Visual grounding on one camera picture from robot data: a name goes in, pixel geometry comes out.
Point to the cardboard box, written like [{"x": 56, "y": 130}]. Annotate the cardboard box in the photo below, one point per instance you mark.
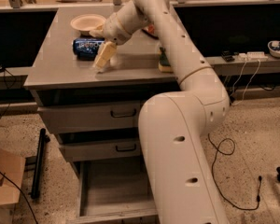
[{"x": 11, "y": 176}]

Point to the blue white bowl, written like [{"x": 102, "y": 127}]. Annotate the blue white bowl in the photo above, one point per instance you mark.
[{"x": 274, "y": 48}]

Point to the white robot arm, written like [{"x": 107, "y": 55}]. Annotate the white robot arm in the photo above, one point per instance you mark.
[{"x": 171, "y": 124}]

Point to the white power strip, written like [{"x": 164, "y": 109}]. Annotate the white power strip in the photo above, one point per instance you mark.
[{"x": 253, "y": 56}]

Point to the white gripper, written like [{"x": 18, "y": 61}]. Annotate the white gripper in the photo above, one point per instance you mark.
[{"x": 113, "y": 29}]

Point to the grey top drawer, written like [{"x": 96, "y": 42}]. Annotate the grey top drawer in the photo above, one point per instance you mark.
[{"x": 90, "y": 117}]

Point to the blue pepsi can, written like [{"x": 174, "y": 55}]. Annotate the blue pepsi can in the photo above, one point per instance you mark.
[{"x": 86, "y": 48}]

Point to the red soda can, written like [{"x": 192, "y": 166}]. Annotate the red soda can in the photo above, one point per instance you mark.
[{"x": 150, "y": 30}]

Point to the grey open bottom drawer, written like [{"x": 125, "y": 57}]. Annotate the grey open bottom drawer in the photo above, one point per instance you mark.
[{"x": 114, "y": 191}]

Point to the black bar on floor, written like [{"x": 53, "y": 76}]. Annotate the black bar on floor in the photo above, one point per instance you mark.
[{"x": 43, "y": 139}]

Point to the grey middle drawer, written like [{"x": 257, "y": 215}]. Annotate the grey middle drawer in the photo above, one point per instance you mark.
[{"x": 100, "y": 150}]

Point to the grey metal drawer cabinet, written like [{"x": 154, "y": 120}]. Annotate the grey metal drawer cabinet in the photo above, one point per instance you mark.
[{"x": 59, "y": 77}]

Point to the black small device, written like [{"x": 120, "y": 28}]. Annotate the black small device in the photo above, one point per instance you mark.
[{"x": 226, "y": 55}]

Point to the green yellow sponge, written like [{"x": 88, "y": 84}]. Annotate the green yellow sponge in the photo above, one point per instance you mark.
[{"x": 164, "y": 65}]

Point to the white paper bowl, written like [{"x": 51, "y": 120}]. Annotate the white paper bowl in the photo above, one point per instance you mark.
[{"x": 85, "y": 23}]

